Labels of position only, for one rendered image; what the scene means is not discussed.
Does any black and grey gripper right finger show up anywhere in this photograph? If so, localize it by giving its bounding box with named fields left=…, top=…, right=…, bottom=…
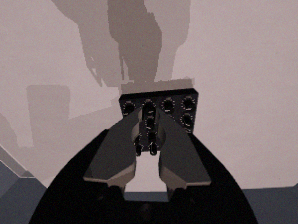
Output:
left=153, top=106, right=258, bottom=224

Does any black knob box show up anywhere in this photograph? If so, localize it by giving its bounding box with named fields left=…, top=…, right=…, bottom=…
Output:
left=119, top=88, right=199, bottom=156

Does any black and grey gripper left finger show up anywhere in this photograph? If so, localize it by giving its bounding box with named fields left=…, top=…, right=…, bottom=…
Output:
left=29, top=105, right=145, bottom=224

